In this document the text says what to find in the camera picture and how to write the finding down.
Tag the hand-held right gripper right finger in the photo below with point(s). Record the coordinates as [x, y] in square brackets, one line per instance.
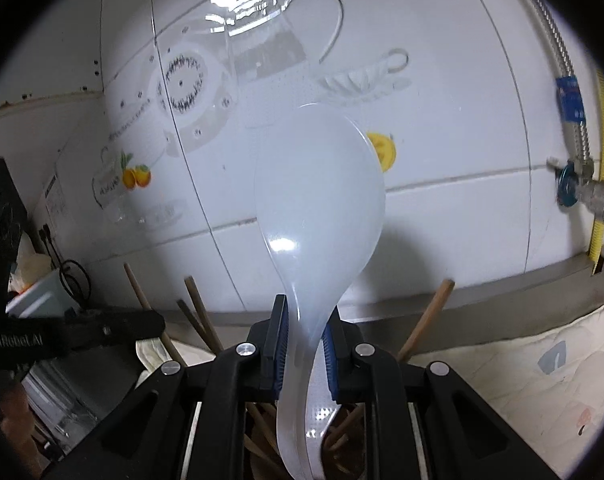
[329, 360]

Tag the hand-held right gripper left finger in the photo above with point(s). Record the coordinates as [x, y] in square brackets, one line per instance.
[280, 350]

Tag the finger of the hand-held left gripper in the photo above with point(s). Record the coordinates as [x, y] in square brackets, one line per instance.
[111, 325]

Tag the set of wooden chopsticks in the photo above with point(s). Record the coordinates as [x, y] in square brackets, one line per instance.
[201, 312]

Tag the white plastic rice spoon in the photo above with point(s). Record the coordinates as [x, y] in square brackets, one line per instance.
[317, 210]

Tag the person's left hand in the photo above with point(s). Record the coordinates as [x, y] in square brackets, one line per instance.
[16, 420]

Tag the white kitchen appliance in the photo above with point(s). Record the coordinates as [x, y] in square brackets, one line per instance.
[36, 305]

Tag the clear plastic container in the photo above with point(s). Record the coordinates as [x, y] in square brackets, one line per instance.
[56, 400]

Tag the quilted printed cloth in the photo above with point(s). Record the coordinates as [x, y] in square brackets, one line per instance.
[532, 400]

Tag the water valve with red knob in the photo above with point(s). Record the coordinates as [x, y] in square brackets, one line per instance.
[594, 195]

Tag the white paper wall label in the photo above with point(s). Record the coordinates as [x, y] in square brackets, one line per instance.
[56, 195]

